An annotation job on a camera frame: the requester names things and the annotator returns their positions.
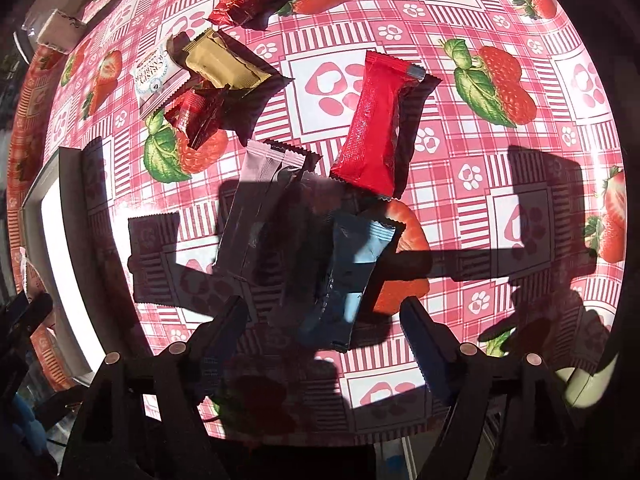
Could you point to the long red snack packet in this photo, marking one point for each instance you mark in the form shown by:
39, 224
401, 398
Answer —
372, 130

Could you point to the white pink-edged snack packet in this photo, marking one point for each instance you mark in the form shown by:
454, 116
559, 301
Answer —
155, 80

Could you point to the red gold-label candy packet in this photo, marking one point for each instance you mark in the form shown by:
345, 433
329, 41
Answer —
240, 7

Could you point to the white rounded object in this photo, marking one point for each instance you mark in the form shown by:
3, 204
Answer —
582, 385

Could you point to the person's left hand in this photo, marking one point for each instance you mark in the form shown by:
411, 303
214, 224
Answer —
22, 425

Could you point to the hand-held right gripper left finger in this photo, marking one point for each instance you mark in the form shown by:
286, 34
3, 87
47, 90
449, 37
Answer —
222, 345

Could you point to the strawberry print pink tablecloth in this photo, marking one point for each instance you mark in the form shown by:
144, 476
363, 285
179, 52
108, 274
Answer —
450, 35

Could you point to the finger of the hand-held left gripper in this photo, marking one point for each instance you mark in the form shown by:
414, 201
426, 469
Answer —
30, 315

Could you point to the white plastic object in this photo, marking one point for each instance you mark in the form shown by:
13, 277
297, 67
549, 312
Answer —
55, 30

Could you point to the dark red candy packet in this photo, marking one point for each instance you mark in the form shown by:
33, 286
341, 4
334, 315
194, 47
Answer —
192, 112

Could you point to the gold snack packet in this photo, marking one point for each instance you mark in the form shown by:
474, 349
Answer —
225, 65

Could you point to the long blue snack packet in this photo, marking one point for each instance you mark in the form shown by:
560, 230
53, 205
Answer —
345, 270

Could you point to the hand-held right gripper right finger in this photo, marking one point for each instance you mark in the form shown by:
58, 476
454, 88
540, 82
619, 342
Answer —
425, 350

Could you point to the long pink snack packet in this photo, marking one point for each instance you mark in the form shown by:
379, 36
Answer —
255, 210

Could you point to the white storage box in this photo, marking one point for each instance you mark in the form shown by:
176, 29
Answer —
65, 260

